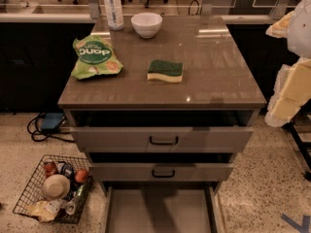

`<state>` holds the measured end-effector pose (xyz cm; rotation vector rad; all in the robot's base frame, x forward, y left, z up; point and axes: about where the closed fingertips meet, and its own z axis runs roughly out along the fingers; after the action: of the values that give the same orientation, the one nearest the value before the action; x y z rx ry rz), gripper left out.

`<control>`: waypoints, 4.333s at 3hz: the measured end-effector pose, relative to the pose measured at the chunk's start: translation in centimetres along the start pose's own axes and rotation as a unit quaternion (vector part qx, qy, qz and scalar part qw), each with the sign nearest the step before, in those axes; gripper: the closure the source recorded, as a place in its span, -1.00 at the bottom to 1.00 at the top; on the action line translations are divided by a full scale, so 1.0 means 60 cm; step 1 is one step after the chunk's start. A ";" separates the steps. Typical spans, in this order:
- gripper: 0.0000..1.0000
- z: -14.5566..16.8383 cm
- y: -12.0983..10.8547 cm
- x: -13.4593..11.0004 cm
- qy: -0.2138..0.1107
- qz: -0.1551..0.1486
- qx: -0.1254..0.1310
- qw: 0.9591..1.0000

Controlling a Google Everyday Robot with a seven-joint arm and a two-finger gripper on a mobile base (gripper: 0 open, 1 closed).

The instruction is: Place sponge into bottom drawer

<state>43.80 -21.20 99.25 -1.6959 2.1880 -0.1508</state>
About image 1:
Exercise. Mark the black wire basket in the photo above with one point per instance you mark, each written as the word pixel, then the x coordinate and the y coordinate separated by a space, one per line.
pixel 34 193

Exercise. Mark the dark can in basket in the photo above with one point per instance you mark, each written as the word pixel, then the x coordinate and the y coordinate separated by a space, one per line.
pixel 65 169

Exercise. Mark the grey top drawer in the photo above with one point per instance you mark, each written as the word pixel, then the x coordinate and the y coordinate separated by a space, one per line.
pixel 161 131

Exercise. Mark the grey middle drawer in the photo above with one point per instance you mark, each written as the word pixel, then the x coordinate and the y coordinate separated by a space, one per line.
pixel 159 167

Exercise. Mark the grey bottom drawer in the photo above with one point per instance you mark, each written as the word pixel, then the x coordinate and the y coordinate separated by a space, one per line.
pixel 161 208

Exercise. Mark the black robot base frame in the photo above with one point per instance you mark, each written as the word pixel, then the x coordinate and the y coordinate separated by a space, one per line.
pixel 300 128

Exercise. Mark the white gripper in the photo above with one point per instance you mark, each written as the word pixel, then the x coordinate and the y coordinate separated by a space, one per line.
pixel 300 33

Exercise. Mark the clear plastic water bottle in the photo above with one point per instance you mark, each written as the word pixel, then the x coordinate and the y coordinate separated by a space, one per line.
pixel 114 15

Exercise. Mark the white ceramic bowl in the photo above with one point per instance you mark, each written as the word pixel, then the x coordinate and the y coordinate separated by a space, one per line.
pixel 146 25

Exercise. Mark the yellow snack bag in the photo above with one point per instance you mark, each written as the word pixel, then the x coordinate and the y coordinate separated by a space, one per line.
pixel 45 211

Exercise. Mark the red soda can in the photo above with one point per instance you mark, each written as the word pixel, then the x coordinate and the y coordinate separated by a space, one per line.
pixel 50 168

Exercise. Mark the grey drawer cabinet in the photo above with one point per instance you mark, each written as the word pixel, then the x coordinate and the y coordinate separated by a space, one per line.
pixel 215 76

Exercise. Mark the small clear bottle in basket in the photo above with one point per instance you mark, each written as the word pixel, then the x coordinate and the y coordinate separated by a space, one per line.
pixel 72 205

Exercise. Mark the green and yellow sponge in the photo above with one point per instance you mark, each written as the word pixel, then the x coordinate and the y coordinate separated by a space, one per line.
pixel 162 70

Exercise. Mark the blue power box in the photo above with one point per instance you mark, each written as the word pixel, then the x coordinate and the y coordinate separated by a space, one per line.
pixel 52 122

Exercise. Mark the red apple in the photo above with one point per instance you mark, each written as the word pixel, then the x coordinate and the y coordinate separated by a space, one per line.
pixel 81 175

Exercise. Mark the grey drawer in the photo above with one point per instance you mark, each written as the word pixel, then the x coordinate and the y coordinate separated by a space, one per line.
pixel 161 208
pixel 159 167
pixel 161 131

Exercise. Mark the tan upturned bowl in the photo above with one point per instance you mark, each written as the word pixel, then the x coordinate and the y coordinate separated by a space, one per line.
pixel 56 187

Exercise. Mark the green chip bag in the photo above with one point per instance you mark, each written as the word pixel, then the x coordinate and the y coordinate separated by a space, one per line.
pixel 96 57

